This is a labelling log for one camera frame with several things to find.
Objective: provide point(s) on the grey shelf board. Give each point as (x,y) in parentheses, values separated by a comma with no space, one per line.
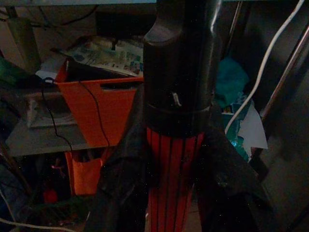
(43,140)

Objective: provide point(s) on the small orange plastic box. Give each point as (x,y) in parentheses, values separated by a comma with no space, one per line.
(84,176)

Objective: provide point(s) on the printed paper sheets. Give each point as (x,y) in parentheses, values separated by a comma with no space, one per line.
(108,54)

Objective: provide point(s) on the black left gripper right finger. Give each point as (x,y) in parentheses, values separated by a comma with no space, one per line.
(229,193)

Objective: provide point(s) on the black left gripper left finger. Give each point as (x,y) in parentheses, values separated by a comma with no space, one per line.
(120,188)

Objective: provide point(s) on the teal cloth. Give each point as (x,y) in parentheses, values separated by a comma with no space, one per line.
(230,79)

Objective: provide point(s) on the large orange plastic box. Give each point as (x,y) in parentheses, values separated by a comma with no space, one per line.
(113,108)

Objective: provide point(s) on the metal rod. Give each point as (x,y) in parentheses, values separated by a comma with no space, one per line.
(287,70)

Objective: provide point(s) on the white paper sheet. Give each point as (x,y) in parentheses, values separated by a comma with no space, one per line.
(253,130)

